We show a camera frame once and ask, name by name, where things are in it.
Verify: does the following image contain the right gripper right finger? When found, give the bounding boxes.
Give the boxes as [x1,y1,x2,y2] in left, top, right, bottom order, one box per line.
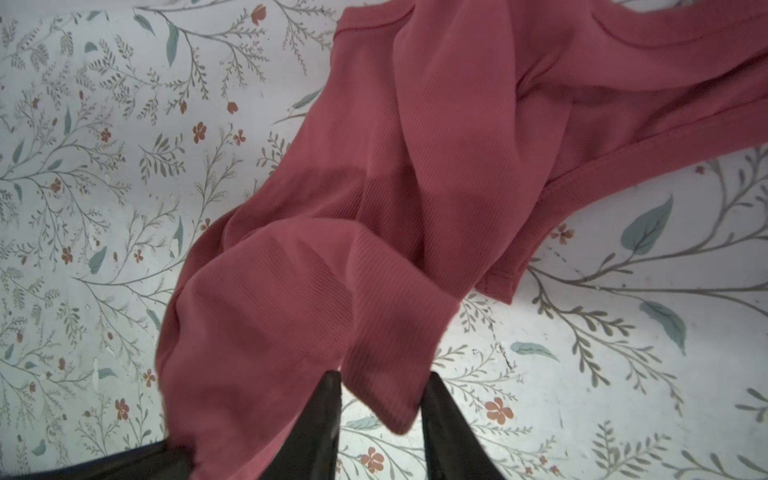
[420,372,504,480]

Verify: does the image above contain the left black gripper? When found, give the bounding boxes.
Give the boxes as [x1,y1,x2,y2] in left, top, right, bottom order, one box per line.
[2,441,193,480]

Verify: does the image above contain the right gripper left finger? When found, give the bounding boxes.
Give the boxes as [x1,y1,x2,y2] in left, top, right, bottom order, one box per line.
[260,371,342,480]

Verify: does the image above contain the pink red tank top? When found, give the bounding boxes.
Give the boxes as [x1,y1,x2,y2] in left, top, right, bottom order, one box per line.
[156,1,767,479]

